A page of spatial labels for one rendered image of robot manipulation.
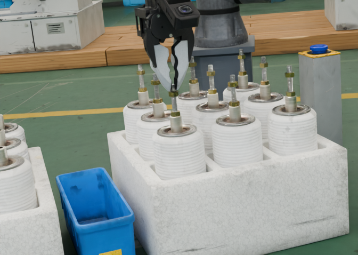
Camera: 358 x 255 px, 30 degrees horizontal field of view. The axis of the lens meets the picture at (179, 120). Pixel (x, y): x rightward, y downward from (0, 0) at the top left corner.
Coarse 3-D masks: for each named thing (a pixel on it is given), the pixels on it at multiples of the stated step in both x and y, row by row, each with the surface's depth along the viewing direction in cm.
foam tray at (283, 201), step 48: (336, 144) 131; (144, 192) 124; (192, 192) 120; (240, 192) 123; (288, 192) 126; (336, 192) 129; (144, 240) 132; (192, 240) 122; (240, 240) 125; (288, 240) 129
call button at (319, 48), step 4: (316, 44) 153; (320, 44) 152; (324, 44) 152; (312, 48) 150; (316, 48) 150; (320, 48) 149; (324, 48) 150; (312, 52) 151; (316, 52) 150; (320, 52) 150; (324, 52) 150
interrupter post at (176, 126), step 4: (180, 116) 123; (172, 120) 123; (176, 120) 123; (180, 120) 123; (172, 124) 123; (176, 124) 123; (180, 124) 123; (172, 128) 124; (176, 128) 123; (180, 128) 123; (172, 132) 124; (176, 132) 123
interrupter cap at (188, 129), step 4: (184, 124) 127; (188, 124) 127; (160, 128) 126; (164, 128) 126; (168, 128) 126; (184, 128) 126; (188, 128) 125; (192, 128) 125; (196, 128) 124; (160, 132) 124; (164, 132) 123; (168, 132) 124; (180, 132) 124; (184, 132) 122; (188, 132) 122; (192, 132) 122; (164, 136) 122; (168, 136) 121; (172, 136) 121; (176, 136) 121; (180, 136) 121
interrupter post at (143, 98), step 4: (140, 92) 145; (144, 92) 144; (140, 96) 145; (144, 96) 145; (148, 96) 146; (140, 100) 145; (144, 100) 145; (148, 100) 146; (140, 104) 145; (144, 104) 145; (148, 104) 146
